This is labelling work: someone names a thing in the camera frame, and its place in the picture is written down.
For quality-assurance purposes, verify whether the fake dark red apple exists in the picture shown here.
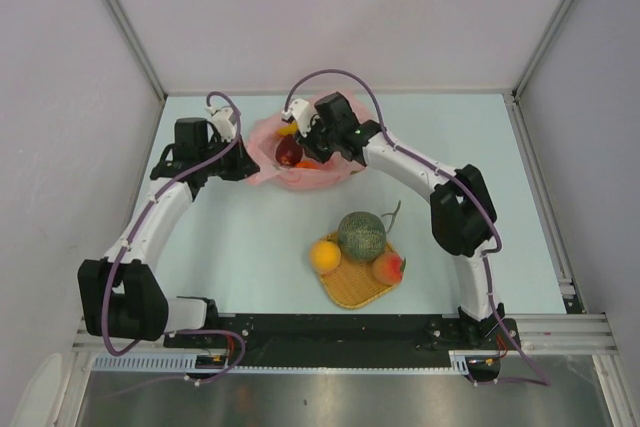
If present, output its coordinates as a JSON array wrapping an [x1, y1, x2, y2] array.
[[275, 135, 304, 167]]

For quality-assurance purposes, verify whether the fake small tangerine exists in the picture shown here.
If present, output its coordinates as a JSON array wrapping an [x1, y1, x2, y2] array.
[[295, 160, 319, 170]]

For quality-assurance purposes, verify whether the purple cable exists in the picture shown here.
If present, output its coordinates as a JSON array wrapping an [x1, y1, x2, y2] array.
[[284, 68, 551, 387], [102, 91, 246, 388]]

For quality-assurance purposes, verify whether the fake yellow fruit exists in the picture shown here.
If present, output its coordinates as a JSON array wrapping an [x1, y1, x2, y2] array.
[[276, 125, 297, 137]]

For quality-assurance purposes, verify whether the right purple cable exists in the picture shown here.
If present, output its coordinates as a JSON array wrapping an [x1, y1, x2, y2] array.
[[284, 68, 551, 387]]

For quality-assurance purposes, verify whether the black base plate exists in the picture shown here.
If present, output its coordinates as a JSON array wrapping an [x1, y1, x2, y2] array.
[[163, 314, 519, 369]]

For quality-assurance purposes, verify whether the fake green melon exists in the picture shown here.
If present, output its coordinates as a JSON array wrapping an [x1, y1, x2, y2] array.
[[337, 201, 402, 262]]

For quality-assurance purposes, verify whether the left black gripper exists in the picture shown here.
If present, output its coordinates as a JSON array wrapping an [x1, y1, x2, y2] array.
[[198, 134, 259, 182]]

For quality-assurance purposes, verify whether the fake peach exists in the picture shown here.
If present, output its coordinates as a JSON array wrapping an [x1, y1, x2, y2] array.
[[372, 252, 406, 286]]

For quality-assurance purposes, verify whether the pink plastic bag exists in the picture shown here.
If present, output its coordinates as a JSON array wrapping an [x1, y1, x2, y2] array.
[[244, 113, 365, 191]]

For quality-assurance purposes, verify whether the woven bamboo tray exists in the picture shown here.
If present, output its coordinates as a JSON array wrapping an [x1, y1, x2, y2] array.
[[311, 232, 406, 309]]

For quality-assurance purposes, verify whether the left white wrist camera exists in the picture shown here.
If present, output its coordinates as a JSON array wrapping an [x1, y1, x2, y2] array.
[[206, 106, 241, 143]]

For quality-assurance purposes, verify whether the white slotted cable duct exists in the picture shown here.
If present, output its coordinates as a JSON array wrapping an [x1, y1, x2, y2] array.
[[92, 353, 469, 375]]

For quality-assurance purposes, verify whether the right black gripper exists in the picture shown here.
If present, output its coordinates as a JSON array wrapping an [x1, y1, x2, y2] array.
[[294, 117, 339, 166]]

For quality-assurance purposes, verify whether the fake orange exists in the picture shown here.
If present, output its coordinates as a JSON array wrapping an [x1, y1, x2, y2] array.
[[309, 240, 342, 275]]

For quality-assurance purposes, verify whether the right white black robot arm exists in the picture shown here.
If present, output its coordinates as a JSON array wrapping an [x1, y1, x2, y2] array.
[[282, 92, 510, 348]]

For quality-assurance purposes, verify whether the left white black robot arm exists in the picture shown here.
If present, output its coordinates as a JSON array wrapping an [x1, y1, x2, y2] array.
[[78, 108, 259, 347]]

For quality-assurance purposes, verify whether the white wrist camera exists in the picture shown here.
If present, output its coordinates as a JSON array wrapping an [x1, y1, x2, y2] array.
[[281, 98, 316, 137], [206, 106, 241, 143]]

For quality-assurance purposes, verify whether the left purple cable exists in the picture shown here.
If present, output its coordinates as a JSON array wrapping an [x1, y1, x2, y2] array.
[[102, 91, 246, 388]]

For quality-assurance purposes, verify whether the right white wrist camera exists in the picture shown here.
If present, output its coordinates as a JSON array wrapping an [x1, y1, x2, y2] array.
[[281, 98, 316, 137]]

